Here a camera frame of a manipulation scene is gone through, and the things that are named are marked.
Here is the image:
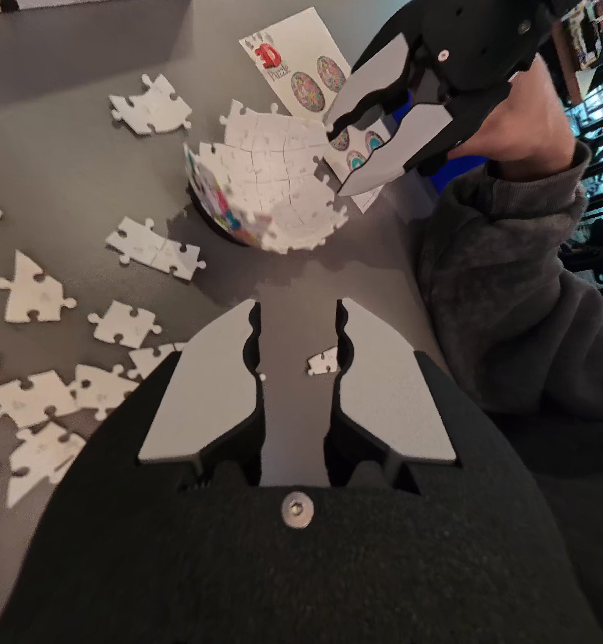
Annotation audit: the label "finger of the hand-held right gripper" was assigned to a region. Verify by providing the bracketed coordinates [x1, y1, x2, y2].
[324, 33, 424, 141]
[337, 102, 454, 198]

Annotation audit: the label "background shelving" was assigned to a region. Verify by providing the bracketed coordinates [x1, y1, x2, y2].
[553, 0, 603, 287]

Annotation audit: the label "person's right forearm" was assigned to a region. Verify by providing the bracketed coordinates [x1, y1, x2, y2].
[414, 142, 603, 421]

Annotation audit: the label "printed instruction leaflet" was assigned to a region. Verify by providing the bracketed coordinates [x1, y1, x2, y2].
[239, 6, 389, 213]

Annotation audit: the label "person's right hand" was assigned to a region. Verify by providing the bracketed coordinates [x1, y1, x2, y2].
[452, 52, 577, 178]

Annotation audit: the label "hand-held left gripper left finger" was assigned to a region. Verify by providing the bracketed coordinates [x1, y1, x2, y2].
[138, 299, 268, 487]

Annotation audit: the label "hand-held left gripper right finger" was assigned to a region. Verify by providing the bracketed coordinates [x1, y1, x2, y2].
[326, 298, 457, 486]

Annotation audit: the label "single white puzzle piece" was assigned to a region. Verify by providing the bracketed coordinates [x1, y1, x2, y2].
[307, 346, 340, 376]

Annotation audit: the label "partly built puzzle ball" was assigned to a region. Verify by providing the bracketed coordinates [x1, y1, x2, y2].
[183, 99, 351, 254]

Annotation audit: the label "scattered loose puzzle pieces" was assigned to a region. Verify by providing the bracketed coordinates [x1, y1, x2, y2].
[0, 74, 206, 510]

